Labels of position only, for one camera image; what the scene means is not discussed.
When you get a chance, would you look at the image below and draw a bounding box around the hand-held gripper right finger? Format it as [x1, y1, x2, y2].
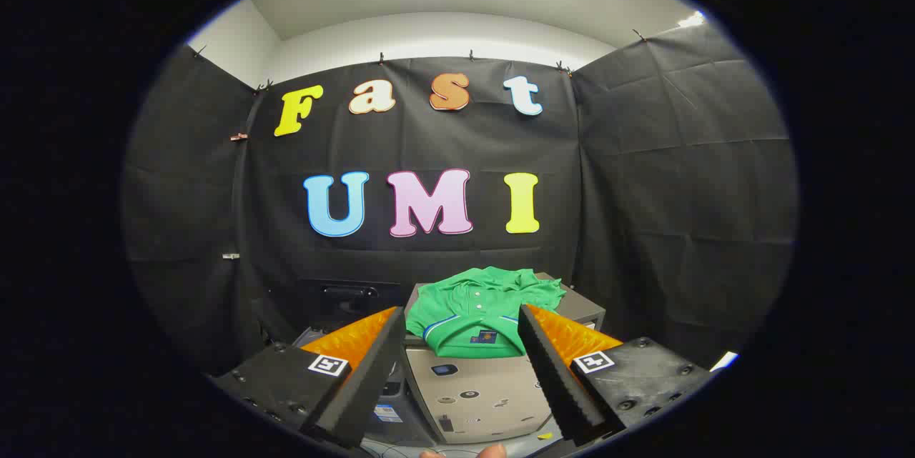
[518, 303, 716, 447]

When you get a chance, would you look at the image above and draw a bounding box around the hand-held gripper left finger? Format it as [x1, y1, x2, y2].
[211, 306, 408, 450]

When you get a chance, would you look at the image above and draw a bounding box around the grey washing machine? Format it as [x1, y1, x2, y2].
[292, 326, 438, 449]

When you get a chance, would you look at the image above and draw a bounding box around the green polo shirt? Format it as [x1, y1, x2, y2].
[405, 267, 567, 359]

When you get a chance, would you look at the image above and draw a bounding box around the grey cabinet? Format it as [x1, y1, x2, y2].
[402, 272, 607, 444]

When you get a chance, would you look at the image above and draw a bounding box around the black backdrop cloth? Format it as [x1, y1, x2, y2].
[122, 22, 799, 373]

